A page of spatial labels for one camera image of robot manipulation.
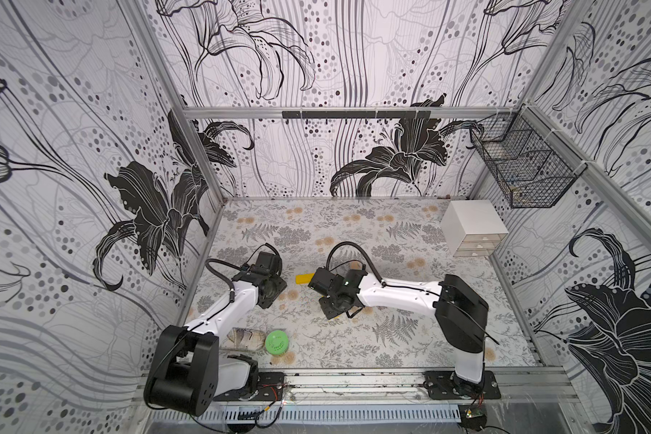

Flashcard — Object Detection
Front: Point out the green round lid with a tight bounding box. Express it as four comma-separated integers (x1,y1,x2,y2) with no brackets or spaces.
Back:
264,330,289,356

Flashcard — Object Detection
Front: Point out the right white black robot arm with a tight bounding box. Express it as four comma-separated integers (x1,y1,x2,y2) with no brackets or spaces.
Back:
309,267,489,384

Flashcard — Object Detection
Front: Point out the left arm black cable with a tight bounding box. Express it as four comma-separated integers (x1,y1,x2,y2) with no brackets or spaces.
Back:
204,241,281,305

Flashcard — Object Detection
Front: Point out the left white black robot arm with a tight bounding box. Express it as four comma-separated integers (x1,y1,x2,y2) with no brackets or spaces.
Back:
143,243,287,417

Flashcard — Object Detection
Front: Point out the black wire basket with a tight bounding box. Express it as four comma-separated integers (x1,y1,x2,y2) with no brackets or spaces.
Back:
469,108,588,209

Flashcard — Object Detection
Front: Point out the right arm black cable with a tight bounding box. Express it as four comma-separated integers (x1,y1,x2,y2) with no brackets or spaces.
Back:
324,241,385,286

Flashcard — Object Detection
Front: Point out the yellow block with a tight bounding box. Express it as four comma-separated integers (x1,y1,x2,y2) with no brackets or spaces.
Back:
295,273,314,285

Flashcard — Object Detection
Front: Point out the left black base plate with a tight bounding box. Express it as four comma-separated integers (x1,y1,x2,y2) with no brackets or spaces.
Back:
213,371,286,403

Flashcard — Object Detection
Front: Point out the black wall bar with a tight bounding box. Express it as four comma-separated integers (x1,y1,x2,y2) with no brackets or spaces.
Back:
281,110,431,119

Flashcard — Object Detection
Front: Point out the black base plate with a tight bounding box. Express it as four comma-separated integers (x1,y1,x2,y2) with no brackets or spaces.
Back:
422,370,502,401
213,371,286,403

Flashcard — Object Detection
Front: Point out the small electronics board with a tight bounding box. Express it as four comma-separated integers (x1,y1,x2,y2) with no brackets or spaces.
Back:
458,406,488,432

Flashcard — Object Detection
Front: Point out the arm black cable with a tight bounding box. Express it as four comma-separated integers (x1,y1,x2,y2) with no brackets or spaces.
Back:
324,241,385,286
204,241,281,305

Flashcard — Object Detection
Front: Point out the white slotted cable duct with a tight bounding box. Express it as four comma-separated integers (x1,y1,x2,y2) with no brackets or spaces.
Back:
197,404,462,425

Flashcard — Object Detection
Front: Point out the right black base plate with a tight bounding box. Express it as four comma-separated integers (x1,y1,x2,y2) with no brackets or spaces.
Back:
422,370,502,401

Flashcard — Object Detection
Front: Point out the white drawer box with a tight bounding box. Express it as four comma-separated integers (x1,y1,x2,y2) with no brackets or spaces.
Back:
441,200,508,258

